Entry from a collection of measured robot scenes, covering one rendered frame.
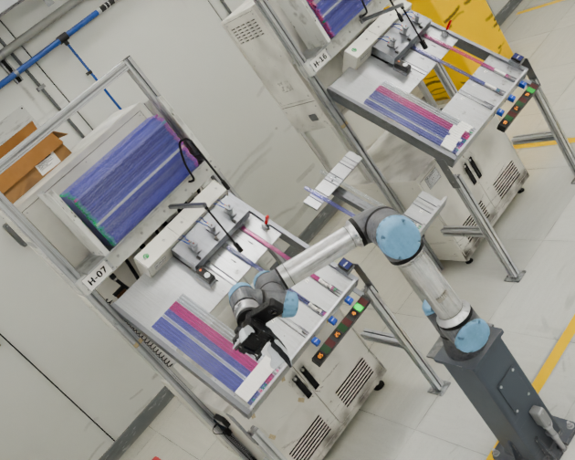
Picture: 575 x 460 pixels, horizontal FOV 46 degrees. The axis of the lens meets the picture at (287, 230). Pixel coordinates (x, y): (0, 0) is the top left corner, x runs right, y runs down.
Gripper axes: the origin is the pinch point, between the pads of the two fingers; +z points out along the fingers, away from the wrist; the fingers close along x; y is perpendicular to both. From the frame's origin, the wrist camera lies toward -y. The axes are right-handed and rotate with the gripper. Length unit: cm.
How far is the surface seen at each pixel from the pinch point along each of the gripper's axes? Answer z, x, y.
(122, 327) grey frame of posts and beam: -108, 1, 64
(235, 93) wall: -323, -37, -23
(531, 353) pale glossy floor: -77, -145, -21
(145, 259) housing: -114, 7, 36
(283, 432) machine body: -91, -80, 68
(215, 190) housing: -134, -7, 1
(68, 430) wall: -209, -39, 190
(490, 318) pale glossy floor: -111, -147, -18
